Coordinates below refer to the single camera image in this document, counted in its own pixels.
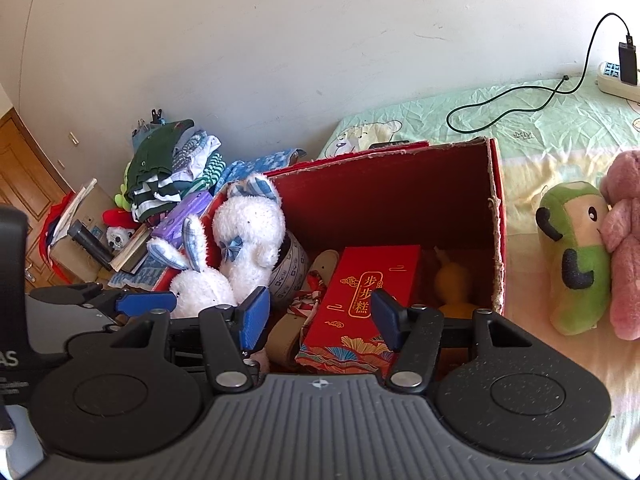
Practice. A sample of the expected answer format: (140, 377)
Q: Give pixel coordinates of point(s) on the grey blue folded clothes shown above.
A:
(195, 152)

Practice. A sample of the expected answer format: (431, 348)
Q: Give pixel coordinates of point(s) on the dark clothes peg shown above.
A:
(158, 116)

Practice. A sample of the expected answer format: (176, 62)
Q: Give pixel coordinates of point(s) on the red cardboard box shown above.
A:
(390, 200)

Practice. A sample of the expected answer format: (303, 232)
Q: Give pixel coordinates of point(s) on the red patterned ribbon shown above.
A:
(310, 300)

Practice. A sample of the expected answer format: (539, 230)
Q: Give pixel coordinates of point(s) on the small green toy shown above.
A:
(121, 199)

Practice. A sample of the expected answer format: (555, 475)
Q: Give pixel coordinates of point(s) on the pink plush bear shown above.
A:
(625, 240)

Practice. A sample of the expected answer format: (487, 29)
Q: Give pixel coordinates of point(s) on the printed tape roll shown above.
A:
(292, 270)

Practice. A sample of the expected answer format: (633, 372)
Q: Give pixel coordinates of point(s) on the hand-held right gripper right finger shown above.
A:
(387, 320)

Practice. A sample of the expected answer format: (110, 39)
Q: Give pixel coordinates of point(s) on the green plush toy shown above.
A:
(575, 240)

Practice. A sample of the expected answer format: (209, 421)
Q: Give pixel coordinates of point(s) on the white power strip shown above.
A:
(607, 77)

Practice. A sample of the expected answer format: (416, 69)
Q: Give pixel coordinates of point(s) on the dark green garment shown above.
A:
(155, 150)

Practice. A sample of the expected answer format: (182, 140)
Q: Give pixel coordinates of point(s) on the red gift box gold print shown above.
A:
(360, 305)

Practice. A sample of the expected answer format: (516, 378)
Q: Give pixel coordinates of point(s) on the small panda plush red hat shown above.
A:
(117, 236)

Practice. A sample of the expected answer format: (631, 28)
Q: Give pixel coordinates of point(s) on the stack of books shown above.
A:
(132, 255)

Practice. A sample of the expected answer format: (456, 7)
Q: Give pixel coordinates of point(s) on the brown cardboard box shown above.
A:
(75, 260)

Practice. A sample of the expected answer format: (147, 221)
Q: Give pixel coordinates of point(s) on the purple pack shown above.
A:
(180, 215)

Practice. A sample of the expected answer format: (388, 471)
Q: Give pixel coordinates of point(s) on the black cylindrical object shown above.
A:
(90, 242)

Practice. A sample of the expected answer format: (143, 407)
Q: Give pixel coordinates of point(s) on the green white striped garment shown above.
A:
(150, 202)

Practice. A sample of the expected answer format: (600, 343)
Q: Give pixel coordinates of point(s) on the black charger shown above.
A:
(627, 65)

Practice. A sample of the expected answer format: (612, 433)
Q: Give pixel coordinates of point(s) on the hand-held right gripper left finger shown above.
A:
(255, 317)

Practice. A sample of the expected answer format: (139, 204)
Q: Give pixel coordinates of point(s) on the beige tape roll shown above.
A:
(282, 335)

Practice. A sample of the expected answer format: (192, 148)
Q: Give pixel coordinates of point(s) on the blue patterned cloth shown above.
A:
(260, 165)

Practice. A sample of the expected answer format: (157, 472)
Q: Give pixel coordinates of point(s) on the white wall socket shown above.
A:
(74, 138)

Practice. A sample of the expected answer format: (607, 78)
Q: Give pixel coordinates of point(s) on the wooden door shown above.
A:
(25, 170)

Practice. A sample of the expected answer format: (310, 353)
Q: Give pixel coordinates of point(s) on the black phone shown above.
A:
(395, 143)

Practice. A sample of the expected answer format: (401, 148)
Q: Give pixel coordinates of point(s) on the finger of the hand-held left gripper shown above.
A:
(70, 292)
(150, 302)

